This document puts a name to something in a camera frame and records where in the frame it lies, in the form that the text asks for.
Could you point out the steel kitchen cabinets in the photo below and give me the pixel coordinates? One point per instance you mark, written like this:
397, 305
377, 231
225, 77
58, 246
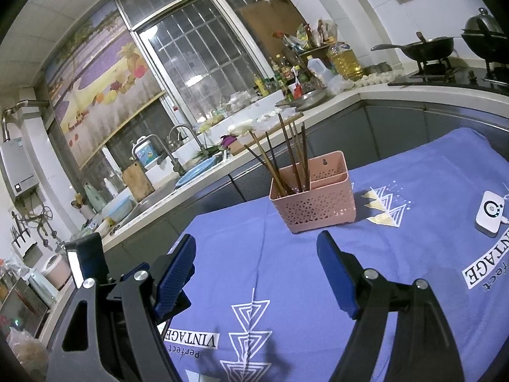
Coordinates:
397, 121

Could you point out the blue lidded plastic container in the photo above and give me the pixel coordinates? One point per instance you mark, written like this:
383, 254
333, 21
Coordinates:
119, 209

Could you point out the row of condiment bottles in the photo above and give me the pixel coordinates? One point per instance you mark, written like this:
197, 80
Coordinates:
284, 77

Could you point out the pink rice cooker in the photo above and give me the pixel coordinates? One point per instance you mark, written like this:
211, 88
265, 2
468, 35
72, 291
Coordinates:
55, 270

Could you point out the large chrome faucet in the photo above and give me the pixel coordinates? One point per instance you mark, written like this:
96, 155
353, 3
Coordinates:
177, 165

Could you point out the shallow metal basin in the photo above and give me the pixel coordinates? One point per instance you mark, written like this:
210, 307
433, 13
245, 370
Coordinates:
308, 99

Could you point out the wall water heater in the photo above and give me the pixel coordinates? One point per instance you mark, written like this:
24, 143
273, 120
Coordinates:
18, 167

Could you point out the countertop toaster oven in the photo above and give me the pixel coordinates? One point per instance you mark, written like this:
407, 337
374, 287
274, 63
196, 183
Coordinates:
24, 306

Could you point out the clear plastic bag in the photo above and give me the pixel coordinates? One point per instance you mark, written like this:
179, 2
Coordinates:
240, 101

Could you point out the dark pot with steel lid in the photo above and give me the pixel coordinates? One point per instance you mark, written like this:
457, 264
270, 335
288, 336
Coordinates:
483, 32

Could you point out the black wok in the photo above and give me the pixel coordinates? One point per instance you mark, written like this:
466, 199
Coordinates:
431, 47

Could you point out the large cooking oil bottle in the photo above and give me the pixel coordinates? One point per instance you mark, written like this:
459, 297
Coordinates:
346, 65

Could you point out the metal exhaust pipe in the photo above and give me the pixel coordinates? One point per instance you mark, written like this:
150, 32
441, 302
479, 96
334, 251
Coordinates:
24, 104

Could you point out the blue printed tablecloth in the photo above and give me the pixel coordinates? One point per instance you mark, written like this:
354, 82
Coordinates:
278, 286

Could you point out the wooden spatula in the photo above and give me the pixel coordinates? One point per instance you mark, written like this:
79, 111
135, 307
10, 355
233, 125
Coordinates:
421, 36

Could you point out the barred kitchen window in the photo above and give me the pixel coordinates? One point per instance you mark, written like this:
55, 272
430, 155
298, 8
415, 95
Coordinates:
199, 59

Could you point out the pink perforated utensil holder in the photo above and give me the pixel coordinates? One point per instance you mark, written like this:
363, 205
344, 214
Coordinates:
318, 207

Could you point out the brown cardboard sheet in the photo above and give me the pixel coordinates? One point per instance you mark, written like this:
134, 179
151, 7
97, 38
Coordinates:
270, 24

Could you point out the egg tray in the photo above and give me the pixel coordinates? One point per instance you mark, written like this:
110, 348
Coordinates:
377, 78

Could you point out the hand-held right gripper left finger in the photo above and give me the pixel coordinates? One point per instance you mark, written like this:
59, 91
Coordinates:
175, 278

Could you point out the bunch of brown chopsticks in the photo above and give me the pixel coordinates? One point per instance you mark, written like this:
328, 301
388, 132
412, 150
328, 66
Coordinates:
304, 155

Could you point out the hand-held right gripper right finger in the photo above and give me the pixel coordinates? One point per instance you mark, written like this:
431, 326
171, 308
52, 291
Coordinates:
336, 274

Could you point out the small steel pot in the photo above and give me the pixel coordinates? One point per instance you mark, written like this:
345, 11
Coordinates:
377, 67

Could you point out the green bottle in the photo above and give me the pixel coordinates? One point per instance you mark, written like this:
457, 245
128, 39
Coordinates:
89, 199

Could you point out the green scallions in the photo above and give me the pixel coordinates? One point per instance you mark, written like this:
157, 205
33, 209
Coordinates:
206, 151

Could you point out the purple plastic item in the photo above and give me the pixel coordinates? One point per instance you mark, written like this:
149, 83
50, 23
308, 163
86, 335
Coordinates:
228, 142

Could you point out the steel sink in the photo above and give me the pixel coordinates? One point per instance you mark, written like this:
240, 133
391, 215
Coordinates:
153, 199

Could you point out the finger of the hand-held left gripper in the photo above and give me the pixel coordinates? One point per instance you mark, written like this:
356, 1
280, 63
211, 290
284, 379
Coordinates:
126, 276

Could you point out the flat wooden cutting board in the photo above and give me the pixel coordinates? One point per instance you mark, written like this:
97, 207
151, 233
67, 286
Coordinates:
238, 148

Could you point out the water filter with blue label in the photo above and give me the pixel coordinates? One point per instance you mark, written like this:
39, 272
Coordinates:
147, 153

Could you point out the blue plastic basin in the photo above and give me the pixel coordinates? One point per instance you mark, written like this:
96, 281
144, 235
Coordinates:
195, 173

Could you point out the white bundle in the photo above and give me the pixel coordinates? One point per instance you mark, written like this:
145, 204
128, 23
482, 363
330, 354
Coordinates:
240, 127

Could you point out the white plastic jug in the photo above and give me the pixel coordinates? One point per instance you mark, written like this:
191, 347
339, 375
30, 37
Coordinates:
318, 71

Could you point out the slim chrome faucet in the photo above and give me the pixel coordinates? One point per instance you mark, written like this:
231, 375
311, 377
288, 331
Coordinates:
197, 137

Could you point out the fruit landscape window blind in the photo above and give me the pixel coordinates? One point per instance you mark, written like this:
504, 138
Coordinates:
103, 87

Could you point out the clear plastic cups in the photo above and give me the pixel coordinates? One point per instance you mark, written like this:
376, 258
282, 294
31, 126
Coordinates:
266, 117

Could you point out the white bottle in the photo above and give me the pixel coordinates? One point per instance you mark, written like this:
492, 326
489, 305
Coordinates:
109, 187

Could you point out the upright wooden chopping block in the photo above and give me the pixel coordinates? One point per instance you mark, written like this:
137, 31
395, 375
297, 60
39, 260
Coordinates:
137, 181

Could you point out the plastic bag of food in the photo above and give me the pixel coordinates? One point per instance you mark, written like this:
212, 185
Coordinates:
26, 354

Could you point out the pile of seasoning packets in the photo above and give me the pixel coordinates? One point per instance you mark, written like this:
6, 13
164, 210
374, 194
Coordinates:
310, 34

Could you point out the black glass gas stove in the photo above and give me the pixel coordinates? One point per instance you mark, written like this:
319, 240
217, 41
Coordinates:
445, 77

